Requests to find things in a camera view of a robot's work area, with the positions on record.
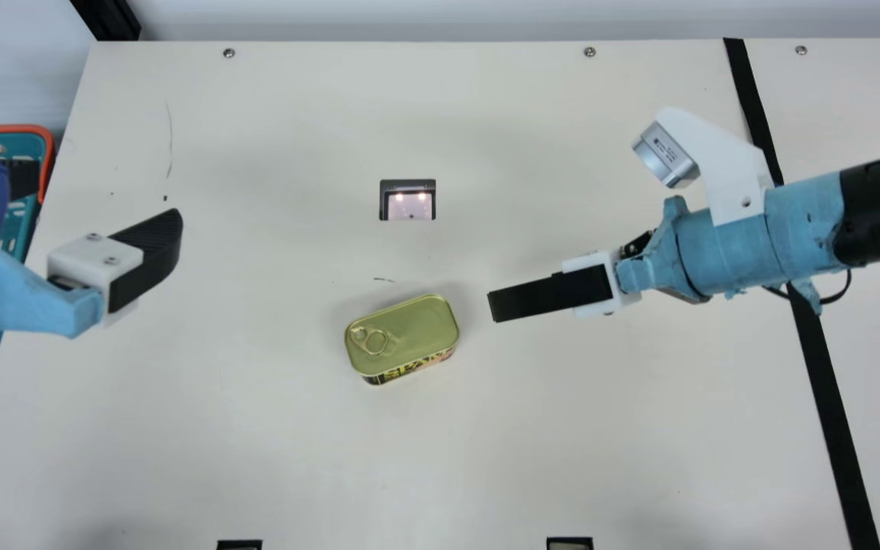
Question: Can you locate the black post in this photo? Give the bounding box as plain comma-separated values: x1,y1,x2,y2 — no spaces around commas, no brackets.
70,0,143,41

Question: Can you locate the black strip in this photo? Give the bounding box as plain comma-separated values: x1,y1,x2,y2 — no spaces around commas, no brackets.
723,37,880,550

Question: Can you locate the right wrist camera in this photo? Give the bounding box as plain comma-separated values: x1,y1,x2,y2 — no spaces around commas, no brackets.
631,107,775,227

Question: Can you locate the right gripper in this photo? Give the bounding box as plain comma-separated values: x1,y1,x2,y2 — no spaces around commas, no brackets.
488,172,849,322

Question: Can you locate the gold rectangular tin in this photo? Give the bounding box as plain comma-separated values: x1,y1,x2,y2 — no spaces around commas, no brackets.
345,294,461,387

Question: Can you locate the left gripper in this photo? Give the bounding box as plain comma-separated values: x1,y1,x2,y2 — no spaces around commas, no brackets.
0,206,183,341

